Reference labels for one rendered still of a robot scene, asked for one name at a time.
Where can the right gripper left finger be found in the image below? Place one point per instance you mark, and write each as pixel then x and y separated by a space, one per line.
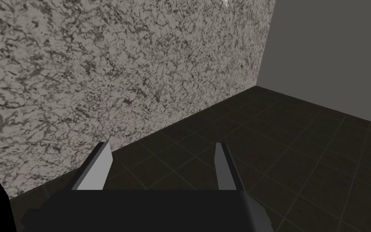
pixel 95 170

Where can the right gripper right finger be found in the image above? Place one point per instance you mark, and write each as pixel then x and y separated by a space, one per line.
pixel 225 170

